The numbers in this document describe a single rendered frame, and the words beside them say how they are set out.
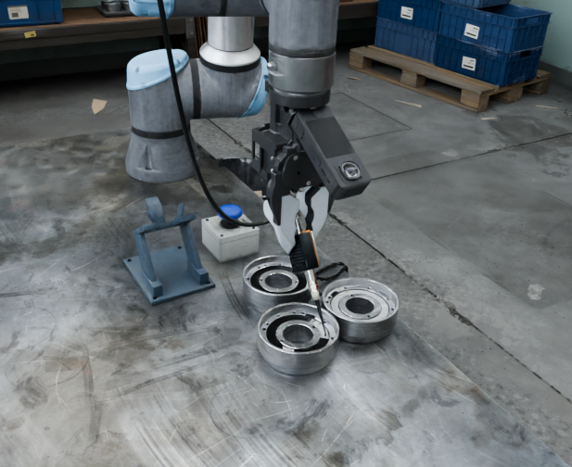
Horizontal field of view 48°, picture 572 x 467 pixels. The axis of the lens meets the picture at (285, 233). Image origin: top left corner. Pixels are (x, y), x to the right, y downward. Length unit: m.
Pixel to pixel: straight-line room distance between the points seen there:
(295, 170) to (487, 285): 1.84
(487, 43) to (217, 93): 3.36
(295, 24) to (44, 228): 0.63
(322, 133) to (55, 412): 0.44
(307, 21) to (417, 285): 1.84
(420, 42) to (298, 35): 4.16
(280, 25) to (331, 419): 0.44
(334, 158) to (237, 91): 0.57
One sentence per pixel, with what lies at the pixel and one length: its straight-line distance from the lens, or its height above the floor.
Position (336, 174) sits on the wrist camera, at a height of 1.06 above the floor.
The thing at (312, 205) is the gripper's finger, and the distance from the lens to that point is 0.80.
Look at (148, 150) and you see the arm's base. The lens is 1.29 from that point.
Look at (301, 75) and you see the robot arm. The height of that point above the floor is 1.16.
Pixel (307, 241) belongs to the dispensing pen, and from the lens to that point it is 0.81.
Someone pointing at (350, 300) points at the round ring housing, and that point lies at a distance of 0.92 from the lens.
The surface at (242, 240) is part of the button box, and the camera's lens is 1.03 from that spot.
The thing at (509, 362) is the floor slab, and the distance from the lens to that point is 2.21.
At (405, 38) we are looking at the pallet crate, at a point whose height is 0.27.
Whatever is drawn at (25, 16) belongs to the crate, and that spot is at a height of 0.51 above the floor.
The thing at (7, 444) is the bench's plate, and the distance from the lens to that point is 0.79.
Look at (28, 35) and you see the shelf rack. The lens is 4.17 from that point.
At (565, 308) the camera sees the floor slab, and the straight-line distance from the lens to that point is 2.54.
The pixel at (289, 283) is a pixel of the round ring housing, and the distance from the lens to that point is 0.95.
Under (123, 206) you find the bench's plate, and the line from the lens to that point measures 1.21.
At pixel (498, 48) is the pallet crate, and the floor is 0.37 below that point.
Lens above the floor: 1.36
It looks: 30 degrees down
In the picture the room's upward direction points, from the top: 2 degrees clockwise
